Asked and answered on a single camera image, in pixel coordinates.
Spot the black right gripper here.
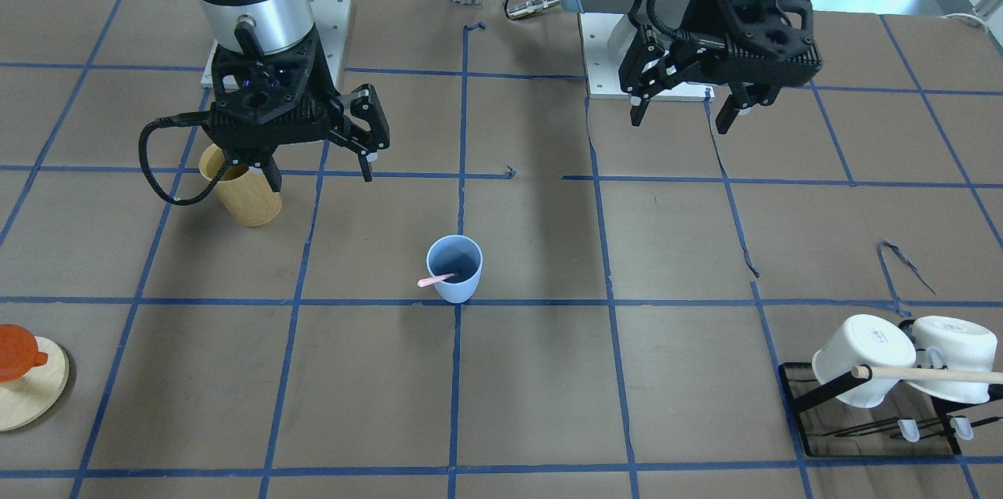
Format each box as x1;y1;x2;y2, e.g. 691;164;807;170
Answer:
205;22;390;193

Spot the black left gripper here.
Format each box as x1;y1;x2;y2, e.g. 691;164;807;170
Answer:
617;0;823;135

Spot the light blue plastic cup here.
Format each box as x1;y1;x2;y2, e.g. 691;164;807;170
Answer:
425;235;483;304

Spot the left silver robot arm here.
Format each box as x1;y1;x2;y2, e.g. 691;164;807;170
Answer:
561;0;823;134

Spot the yellow bamboo cup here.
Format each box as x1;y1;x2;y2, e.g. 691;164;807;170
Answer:
212;165;283;227

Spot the white mug near rack end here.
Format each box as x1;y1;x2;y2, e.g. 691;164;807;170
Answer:
812;314;917;384

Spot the white mug rack end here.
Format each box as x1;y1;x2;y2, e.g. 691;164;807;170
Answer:
907;316;998;405
812;314;917;384

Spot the orange lid on coaster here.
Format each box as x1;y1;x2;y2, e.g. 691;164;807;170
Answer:
1;324;48;382

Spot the white mug far rack end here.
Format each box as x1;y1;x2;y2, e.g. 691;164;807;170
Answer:
907;316;998;405

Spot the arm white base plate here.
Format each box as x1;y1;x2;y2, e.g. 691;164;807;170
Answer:
201;0;351;89
578;12;714;102

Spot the black wire mug rack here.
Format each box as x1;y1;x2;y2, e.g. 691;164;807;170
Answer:
778;318;1001;457

